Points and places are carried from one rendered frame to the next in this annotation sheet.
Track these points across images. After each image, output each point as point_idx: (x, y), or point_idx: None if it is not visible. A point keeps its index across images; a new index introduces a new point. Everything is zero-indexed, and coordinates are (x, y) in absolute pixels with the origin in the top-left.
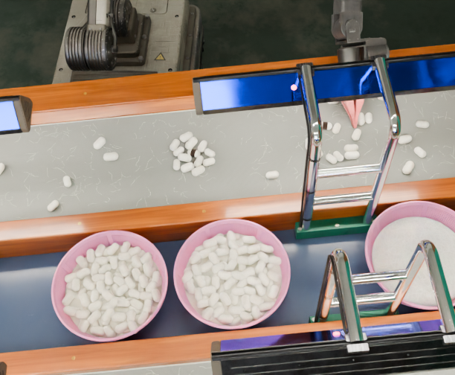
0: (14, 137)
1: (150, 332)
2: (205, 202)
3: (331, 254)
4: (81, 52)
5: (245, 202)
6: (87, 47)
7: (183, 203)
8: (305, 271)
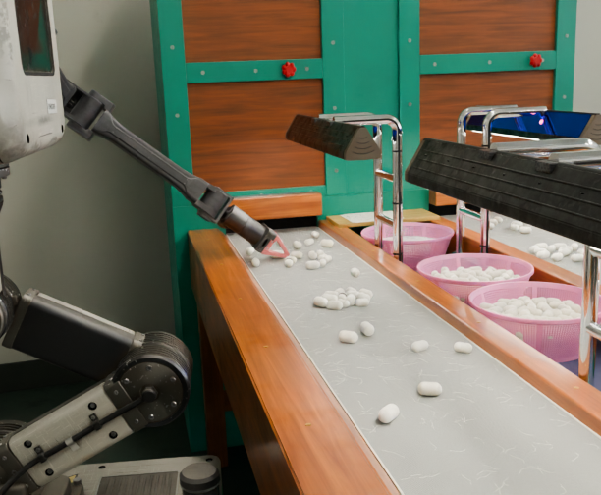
0: (357, 397)
1: None
2: (406, 281)
3: (489, 119)
4: (181, 356)
5: (397, 270)
6: (176, 348)
7: (409, 300)
8: None
